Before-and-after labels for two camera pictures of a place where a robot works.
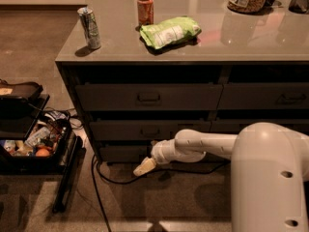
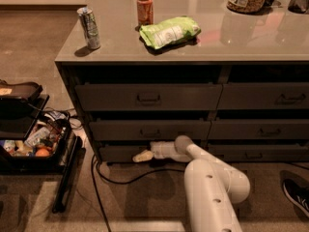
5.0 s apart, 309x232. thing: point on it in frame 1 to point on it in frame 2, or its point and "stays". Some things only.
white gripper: x=161 y=153 to x=158 y=149
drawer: x=124 y=154 stays
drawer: x=149 y=97 stays
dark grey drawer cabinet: x=146 y=61 stays
